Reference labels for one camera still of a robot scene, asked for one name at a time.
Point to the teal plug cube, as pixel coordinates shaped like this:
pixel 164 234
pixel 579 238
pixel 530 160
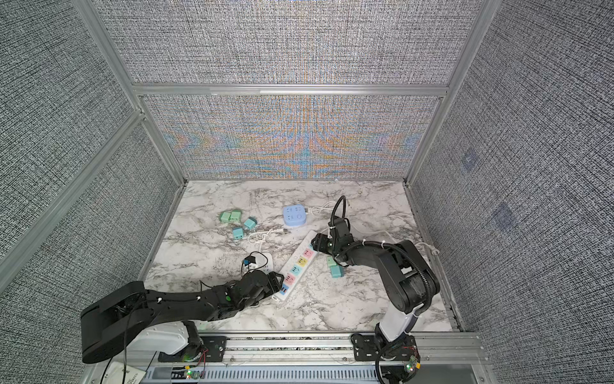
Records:
pixel 336 271
pixel 250 223
pixel 238 233

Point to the long white power strip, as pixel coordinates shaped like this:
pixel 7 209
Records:
pixel 296 267

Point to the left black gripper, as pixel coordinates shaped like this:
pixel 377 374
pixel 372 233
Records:
pixel 271 289

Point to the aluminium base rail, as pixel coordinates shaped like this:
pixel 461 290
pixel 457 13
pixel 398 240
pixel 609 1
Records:
pixel 310 357

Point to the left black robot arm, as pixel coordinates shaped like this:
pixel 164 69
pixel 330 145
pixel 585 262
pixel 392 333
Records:
pixel 111 323

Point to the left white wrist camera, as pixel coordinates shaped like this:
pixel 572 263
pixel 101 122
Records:
pixel 249 263

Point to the white square power strip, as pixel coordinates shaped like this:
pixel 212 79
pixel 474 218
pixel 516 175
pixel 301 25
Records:
pixel 265 262

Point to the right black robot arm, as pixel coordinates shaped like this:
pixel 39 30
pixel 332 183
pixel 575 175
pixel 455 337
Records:
pixel 409 281

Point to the white label box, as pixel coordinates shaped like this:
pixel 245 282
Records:
pixel 118 374

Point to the blue square power strip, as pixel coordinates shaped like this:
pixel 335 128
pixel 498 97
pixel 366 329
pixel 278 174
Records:
pixel 294 216

